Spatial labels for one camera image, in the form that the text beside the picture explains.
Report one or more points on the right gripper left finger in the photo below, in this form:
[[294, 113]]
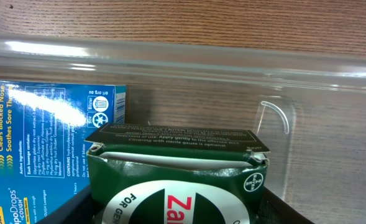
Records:
[[78, 210]]

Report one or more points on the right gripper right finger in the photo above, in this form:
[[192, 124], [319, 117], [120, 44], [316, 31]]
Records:
[[273, 210]]

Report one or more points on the green Zam-Buk box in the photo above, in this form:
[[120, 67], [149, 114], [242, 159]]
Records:
[[166, 174]]

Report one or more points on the blue VapoDrops box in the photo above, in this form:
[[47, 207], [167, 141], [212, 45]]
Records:
[[43, 131]]

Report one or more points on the clear plastic container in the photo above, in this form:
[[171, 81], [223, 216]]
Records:
[[309, 109]]

